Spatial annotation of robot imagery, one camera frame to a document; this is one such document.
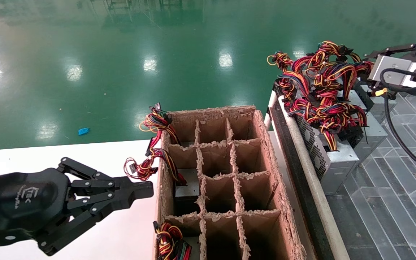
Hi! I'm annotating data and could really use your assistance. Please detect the black cable yellow connector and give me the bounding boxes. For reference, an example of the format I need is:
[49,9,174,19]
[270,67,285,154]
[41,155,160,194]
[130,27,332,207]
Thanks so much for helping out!
[375,88,416,178]

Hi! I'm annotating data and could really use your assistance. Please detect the short black camera cable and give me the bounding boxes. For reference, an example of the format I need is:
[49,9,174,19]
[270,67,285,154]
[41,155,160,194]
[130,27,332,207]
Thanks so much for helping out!
[379,68,416,91]

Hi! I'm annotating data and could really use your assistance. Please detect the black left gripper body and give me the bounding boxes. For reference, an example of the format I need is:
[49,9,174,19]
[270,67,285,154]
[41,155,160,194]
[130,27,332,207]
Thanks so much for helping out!
[0,167,75,250]

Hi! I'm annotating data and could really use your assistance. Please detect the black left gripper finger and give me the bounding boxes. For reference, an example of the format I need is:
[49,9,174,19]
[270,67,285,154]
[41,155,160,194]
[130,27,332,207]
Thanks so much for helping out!
[58,157,155,200]
[37,192,137,256]

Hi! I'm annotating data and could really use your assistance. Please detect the short white tube rail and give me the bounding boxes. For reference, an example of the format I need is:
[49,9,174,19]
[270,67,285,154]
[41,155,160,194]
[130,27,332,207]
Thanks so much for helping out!
[264,90,278,131]

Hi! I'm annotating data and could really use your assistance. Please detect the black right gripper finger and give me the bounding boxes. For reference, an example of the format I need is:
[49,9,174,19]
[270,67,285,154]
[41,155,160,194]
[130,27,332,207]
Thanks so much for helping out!
[365,44,416,60]
[365,80,384,96]

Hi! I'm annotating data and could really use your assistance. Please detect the black frame beam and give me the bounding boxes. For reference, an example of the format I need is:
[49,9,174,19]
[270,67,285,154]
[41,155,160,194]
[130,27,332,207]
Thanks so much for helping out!
[269,81,335,260]

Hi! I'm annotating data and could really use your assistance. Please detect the brown divided cardboard box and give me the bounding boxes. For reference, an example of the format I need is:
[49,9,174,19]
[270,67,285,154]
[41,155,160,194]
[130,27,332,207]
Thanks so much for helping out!
[156,105,306,260]

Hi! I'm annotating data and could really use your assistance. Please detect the long white tube rail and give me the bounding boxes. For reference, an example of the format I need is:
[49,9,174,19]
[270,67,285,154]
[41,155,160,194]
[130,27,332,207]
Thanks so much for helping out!
[277,95,351,260]

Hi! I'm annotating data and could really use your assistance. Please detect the clear acrylic panel surface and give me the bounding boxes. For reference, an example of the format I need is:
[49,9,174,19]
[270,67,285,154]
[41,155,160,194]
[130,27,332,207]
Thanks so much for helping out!
[324,86,416,260]

